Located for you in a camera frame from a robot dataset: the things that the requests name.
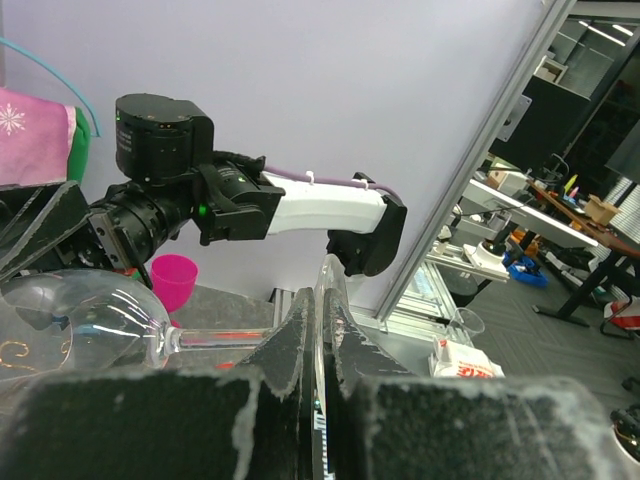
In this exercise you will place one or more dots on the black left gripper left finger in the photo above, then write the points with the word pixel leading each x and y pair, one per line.
pixel 249 422

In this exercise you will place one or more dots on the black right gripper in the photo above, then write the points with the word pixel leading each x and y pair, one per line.
pixel 35 219

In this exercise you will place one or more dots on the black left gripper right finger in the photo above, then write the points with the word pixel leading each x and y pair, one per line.
pixel 384 422

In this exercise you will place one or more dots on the clear wine glass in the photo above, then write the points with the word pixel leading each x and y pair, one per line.
pixel 117 324

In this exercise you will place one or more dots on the magenta wine glass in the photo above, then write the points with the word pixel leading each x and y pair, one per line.
pixel 173 278

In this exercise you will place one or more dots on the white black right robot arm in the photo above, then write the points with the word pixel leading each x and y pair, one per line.
pixel 174 176

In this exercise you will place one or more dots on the purple frozen print cloth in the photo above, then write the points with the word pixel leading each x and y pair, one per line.
pixel 36 139

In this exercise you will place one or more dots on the green cloth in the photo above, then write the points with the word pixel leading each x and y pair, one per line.
pixel 79 143

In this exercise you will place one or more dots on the white red paper bag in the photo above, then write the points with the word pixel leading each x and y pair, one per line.
pixel 451 359

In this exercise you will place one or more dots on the clear plastic cup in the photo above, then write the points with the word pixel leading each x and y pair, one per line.
pixel 464 326

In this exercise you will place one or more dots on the background office desk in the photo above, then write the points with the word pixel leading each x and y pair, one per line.
pixel 557 223

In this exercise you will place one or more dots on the aluminium frame rail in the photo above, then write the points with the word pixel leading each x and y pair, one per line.
pixel 479 56

